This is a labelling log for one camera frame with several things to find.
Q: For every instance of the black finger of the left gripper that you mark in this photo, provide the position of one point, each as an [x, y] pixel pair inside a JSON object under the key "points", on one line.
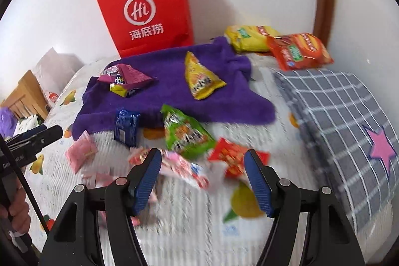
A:
{"points": [[29, 143]]}

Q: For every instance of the yellow triangular snack packet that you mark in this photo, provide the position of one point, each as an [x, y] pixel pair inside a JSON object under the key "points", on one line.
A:
{"points": [[201, 81]]}

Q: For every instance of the yellow chips bag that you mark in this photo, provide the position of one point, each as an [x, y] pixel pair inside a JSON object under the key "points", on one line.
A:
{"points": [[249, 39]]}

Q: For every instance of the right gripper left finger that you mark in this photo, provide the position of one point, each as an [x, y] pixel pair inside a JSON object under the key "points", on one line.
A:
{"points": [[75, 236]]}

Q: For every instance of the small pink square packet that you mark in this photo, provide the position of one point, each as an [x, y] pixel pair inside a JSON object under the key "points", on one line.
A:
{"points": [[81, 150]]}

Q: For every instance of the white plastic bag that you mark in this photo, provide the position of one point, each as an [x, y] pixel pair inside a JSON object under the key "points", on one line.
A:
{"points": [[53, 72]]}

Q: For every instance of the purple towel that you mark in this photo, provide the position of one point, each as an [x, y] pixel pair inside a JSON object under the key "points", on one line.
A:
{"points": [[233, 103]]}

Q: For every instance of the white pink candy packet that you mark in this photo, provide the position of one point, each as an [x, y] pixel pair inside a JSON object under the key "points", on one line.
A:
{"points": [[174, 165]]}

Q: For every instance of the red paper shopping bag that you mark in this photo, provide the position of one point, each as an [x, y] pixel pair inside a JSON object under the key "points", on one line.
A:
{"points": [[143, 26]]}

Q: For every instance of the magenta yellow snack packet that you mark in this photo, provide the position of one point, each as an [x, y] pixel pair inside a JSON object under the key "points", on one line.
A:
{"points": [[124, 80]]}

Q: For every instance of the green snack packet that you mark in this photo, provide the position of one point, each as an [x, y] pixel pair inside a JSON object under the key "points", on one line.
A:
{"points": [[184, 134]]}

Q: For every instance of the blue cookie packet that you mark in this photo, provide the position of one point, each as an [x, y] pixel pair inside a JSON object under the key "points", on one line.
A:
{"points": [[125, 127]]}

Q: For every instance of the orange red chips bag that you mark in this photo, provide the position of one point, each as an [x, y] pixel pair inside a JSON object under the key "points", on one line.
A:
{"points": [[300, 51]]}

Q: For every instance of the red square snack packet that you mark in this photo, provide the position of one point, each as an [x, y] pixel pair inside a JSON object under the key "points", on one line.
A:
{"points": [[233, 155]]}

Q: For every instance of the wooden chair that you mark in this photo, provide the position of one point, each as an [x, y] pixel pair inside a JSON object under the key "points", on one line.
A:
{"points": [[27, 98]]}

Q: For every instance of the grey checked folded cloth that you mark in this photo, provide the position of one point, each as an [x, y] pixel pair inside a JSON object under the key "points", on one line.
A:
{"points": [[351, 143]]}

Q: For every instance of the person's left hand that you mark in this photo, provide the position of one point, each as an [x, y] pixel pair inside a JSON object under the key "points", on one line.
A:
{"points": [[19, 210]]}

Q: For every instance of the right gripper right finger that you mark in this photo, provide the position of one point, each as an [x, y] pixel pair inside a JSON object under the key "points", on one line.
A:
{"points": [[329, 238]]}

